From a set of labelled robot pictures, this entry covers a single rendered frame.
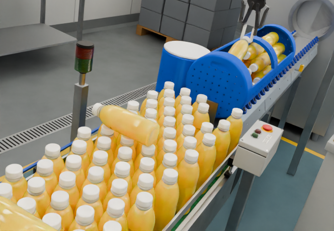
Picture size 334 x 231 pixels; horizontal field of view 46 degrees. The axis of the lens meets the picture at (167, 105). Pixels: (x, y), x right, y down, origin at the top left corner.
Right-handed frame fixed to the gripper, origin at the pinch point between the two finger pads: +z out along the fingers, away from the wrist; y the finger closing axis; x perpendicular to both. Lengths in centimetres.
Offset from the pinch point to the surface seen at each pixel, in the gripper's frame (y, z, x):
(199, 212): -22, 39, 79
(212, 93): 0.2, 21.7, 27.4
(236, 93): -9.9, 18.1, 27.3
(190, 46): 39, 24, -29
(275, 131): -32, 18, 47
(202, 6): 151, 59, -297
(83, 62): 34, 8, 73
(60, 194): -2, 17, 121
